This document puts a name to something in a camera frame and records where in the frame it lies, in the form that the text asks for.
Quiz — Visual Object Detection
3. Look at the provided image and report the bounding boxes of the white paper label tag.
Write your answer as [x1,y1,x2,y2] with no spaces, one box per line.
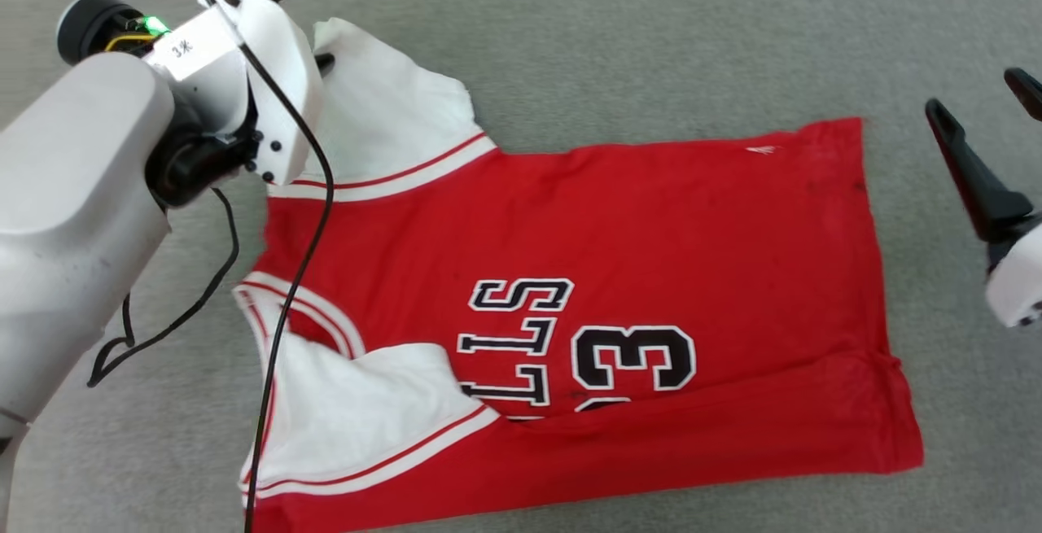
[147,8,242,83]

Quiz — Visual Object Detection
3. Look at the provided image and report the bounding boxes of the red white basketball jersey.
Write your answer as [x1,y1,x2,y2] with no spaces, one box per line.
[234,16,926,533]

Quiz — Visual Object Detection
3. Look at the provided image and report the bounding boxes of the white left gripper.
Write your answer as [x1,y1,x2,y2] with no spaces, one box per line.
[198,0,337,186]

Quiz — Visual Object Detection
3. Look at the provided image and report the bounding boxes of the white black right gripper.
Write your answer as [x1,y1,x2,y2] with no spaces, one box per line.
[925,68,1042,330]

